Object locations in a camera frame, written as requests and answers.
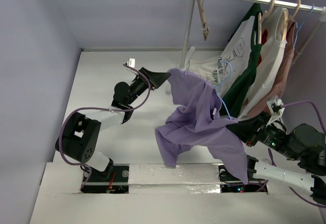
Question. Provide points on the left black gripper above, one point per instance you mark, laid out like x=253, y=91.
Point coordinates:
x=155, y=79

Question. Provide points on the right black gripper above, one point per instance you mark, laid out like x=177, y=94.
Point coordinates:
x=253, y=133

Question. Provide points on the purple t shirt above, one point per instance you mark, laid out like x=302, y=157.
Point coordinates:
x=197, y=122

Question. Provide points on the blue wire hanger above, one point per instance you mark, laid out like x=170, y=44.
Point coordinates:
x=299, y=26
x=222, y=84

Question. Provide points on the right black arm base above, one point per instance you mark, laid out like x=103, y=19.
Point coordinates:
x=231, y=184

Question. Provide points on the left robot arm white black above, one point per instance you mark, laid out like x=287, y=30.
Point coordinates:
x=80, y=131

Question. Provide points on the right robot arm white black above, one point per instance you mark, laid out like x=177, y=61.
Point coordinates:
x=304, y=144

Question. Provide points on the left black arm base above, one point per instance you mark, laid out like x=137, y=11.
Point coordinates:
x=114, y=180

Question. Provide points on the pink shirt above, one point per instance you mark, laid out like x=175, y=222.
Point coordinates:
x=279, y=85

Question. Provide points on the dark green t shirt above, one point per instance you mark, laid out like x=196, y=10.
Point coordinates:
x=236, y=95

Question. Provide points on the cream printed t shirt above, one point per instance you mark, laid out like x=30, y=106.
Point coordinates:
x=237, y=52

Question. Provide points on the wooden clip hanger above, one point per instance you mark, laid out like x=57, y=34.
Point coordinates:
x=204, y=24

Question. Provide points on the wooden hanger left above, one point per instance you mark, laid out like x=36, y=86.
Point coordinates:
x=262, y=17

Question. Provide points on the wooden hanger right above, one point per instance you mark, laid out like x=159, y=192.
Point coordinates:
x=287, y=18

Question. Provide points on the white tank top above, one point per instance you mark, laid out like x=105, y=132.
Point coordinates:
x=272, y=55

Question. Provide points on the red garment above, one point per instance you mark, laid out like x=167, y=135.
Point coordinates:
x=263, y=41

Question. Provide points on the white clothes rack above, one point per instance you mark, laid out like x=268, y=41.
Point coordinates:
x=319, y=10

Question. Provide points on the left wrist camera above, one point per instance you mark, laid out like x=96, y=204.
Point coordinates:
x=130, y=63

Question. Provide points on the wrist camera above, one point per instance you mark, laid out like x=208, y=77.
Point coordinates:
x=276, y=110
x=130, y=63

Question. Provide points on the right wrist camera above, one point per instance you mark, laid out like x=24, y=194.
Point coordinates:
x=276, y=110

